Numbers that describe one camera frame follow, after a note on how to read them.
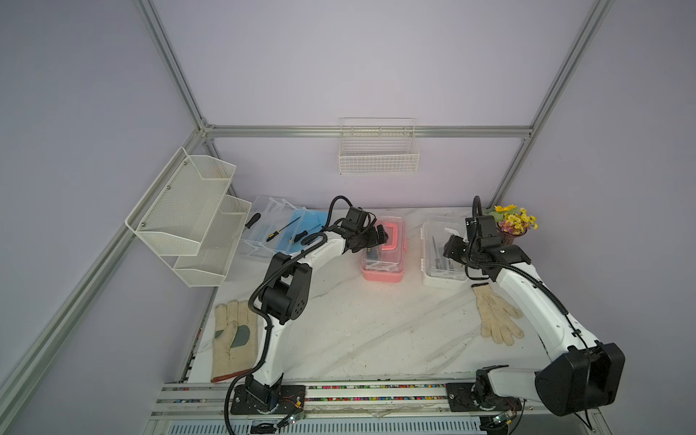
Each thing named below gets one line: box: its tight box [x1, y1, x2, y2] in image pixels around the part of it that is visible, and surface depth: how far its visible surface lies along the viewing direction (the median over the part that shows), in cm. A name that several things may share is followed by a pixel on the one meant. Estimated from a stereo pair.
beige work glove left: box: [211, 299, 259, 384], surface depth 84 cm
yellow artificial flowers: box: [488, 204, 539, 235], surface depth 87 cm
